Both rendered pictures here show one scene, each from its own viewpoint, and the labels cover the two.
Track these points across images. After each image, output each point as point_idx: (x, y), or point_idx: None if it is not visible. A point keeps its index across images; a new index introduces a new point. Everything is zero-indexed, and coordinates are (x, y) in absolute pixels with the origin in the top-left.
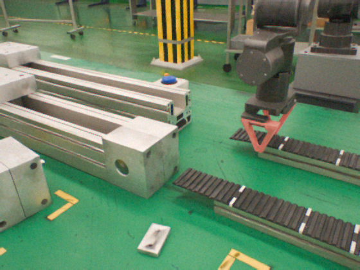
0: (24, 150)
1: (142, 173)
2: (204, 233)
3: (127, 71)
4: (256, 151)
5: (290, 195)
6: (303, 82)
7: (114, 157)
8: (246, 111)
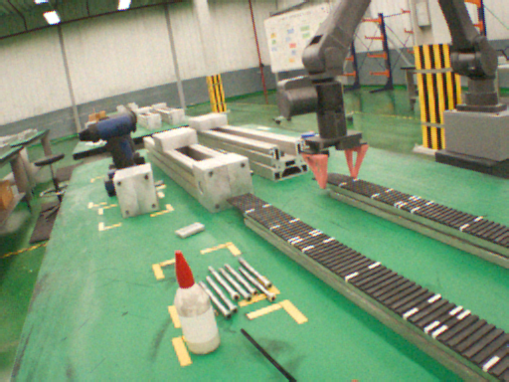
0: (147, 168)
1: (206, 189)
2: (224, 233)
3: None
4: None
5: (318, 221)
6: (452, 143)
7: (197, 178)
8: (309, 147)
